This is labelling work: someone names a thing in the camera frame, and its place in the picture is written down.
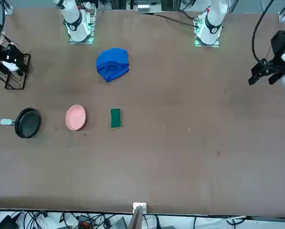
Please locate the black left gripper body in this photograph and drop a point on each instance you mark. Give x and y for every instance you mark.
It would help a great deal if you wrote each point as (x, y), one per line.
(280, 45)

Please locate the green and yellow sponge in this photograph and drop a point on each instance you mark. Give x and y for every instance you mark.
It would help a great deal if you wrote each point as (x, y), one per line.
(116, 119)

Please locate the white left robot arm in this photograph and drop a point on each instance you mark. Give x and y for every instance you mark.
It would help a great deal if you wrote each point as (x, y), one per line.
(212, 26)

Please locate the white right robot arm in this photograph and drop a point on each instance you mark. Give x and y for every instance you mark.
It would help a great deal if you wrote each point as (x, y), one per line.
(75, 23)

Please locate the pink bowl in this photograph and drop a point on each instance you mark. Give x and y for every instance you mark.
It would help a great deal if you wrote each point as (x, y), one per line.
(75, 118)

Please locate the crumpled blue cloth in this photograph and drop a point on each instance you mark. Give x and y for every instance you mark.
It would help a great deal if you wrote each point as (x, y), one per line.
(112, 64)

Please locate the white power strip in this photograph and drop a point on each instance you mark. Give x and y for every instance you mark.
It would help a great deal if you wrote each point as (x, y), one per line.
(143, 8)

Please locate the black power adapter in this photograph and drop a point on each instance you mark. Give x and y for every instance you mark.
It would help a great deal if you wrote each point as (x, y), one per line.
(6, 223)

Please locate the red black electronic device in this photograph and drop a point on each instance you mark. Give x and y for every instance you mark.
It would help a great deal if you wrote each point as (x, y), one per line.
(85, 224)

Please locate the grey electronic device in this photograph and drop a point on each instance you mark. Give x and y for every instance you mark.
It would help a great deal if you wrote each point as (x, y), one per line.
(119, 224)

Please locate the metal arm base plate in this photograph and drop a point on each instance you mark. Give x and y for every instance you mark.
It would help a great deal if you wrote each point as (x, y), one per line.
(217, 44)
(92, 35)

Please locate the white post foot bracket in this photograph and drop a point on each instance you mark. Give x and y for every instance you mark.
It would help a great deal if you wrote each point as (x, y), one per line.
(135, 204)

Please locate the aluminium camera post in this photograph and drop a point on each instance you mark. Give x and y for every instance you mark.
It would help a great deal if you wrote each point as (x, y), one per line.
(136, 221)

